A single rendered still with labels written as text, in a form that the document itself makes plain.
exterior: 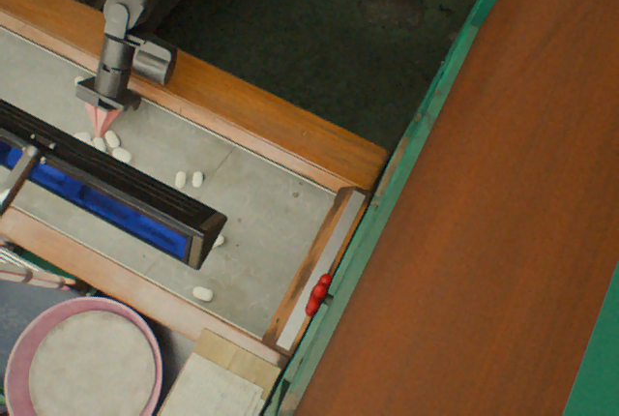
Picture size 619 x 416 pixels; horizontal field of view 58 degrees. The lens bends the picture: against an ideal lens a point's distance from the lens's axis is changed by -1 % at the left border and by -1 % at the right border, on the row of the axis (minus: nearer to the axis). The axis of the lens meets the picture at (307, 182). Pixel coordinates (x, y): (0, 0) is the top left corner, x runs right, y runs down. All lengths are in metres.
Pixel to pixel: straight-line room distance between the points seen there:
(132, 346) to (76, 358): 0.10
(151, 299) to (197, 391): 0.18
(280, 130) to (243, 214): 0.17
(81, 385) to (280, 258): 0.41
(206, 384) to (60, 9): 0.79
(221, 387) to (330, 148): 0.47
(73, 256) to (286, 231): 0.39
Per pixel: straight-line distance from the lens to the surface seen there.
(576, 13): 0.18
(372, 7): 2.12
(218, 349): 1.00
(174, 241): 0.71
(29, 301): 1.21
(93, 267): 1.07
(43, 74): 1.25
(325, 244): 0.92
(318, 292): 0.51
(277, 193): 1.06
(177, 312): 1.03
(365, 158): 1.06
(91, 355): 1.09
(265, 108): 1.09
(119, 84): 1.06
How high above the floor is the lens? 1.77
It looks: 75 degrees down
